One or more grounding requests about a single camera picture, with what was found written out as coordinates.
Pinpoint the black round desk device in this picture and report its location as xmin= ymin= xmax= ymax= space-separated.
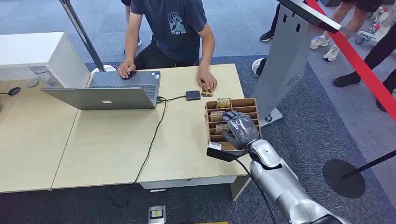
xmin=0 ymin=87 xmax=22 ymax=98

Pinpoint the wooden card holder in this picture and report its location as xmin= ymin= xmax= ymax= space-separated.
xmin=204 ymin=98 xmax=262 ymax=152

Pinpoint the seated person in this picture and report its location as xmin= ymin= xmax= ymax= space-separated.
xmin=117 ymin=0 xmax=218 ymax=92

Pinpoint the grey kiosk stand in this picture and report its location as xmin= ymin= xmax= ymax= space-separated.
xmin=250 ymin=0 xmax=342 ymax=128

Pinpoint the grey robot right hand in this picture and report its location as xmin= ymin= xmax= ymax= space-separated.
xmin=221 ymin=110 xmax=261 ymax=151

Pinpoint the short black reader cable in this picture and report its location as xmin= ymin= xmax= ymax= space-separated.
xmin=156 ymin=95 xmax=187 ymax=103

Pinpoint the person in black shoes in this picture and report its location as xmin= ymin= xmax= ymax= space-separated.
xmin=259 ymin=2 xmax=282 ymax=42

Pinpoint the long black laptop cable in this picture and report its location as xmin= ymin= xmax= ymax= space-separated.
xmin=134 ymin=97 xmax=168 ymax=185

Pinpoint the silver stanchion post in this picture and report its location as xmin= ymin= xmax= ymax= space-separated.
xmin=58 ymin=0 xmax=119 ymax=75

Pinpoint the black stanchion post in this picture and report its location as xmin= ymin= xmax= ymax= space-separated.
xmin=322 ymin=149 xmax=396 ymax=199

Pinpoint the silver round stanchion base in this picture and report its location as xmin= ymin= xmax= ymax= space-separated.
xmin=251 ymin=57 xmax=268 ymax=80

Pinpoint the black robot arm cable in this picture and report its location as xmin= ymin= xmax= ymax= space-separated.
xmin=234 ymin=158 xmax=277 ymax=224

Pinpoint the person's right hand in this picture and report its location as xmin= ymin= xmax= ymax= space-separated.
xmin=117 ymin=60 xmax=137 ymax=79

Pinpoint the white wheeled cart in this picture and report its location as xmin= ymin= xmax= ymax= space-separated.
xmin=355 ymin=4 xmax=396 ymax=46

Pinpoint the red barrier belt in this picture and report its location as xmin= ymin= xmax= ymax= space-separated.
xmin=304 ymin=0 xmax=396 ymax=123

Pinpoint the person in black trousers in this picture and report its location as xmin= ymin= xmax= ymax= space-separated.
xmin=332 ymin=23 xmax=396 ymax=88

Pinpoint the white cabinet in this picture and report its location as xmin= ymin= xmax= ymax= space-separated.
xmin=0 ymin=32 xmax=91 ymax=89

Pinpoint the person's left hand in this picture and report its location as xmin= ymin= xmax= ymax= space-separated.
xmin=196 ymin=65 xmax=218 ymax=92

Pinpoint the person in white sneakers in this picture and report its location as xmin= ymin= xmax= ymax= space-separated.
xmin=310 ymin=0 xmax=383 ymax=62

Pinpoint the silver laptop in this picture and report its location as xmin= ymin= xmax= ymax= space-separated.
xmin=41 ymin=71 xmax=162 ymax=111

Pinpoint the floor socket box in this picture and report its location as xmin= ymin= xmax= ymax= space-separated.
xmin=147 ymin=205 xmax=167 ymax=224

